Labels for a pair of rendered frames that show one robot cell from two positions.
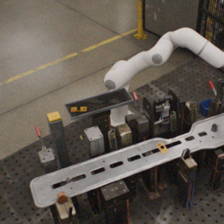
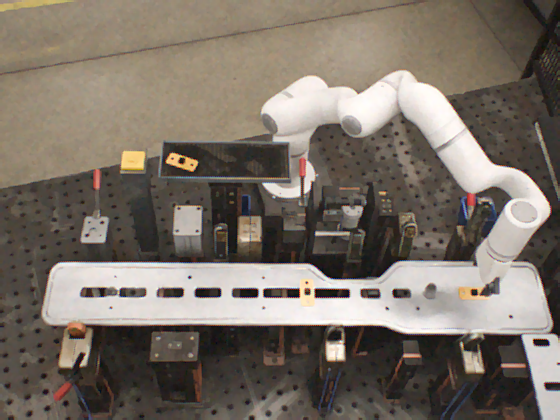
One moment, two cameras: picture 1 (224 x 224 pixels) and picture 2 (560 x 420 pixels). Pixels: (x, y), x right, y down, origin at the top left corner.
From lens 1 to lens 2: 0.64 m
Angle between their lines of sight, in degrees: 19
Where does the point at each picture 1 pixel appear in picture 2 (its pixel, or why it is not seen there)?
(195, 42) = (434, 127)
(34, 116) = (184, 76)
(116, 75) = (282, 112)
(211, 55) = (458, 164)
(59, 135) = (138, 194)
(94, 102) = (218, 156)
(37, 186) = (60, 280)
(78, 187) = (121, 312)
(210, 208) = not seen: outside the picture
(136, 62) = (323, 106)
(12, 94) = (165, 16)
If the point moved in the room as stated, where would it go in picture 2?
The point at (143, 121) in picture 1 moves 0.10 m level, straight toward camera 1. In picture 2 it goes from (293, 227) to (279, 254)
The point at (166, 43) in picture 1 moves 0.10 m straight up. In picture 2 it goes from (384, 97) to (392, 67)
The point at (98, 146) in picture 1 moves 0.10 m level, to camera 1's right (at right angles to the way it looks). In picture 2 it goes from (189, 246) to (221, 260)
